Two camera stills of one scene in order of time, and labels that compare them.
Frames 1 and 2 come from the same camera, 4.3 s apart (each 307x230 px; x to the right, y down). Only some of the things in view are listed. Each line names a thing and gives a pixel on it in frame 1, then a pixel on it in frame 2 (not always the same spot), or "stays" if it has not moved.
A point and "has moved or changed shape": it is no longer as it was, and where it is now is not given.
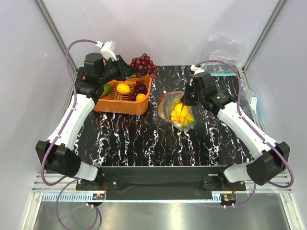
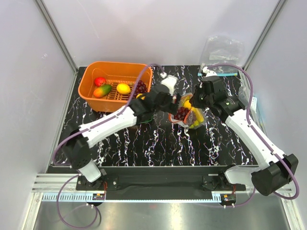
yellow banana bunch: (184, 120) → (197, 114)
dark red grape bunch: (143, 65) → (181, 113)
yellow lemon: (123, 88) stays
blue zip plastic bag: (228, 49) stays
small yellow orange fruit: (140, 97) stays
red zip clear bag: (172, 109) has moved or changed shape
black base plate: (161, 182) stays
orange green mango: (107, 88) stays
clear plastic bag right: (249, 104) stays
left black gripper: (124, 70) → (171, 108)
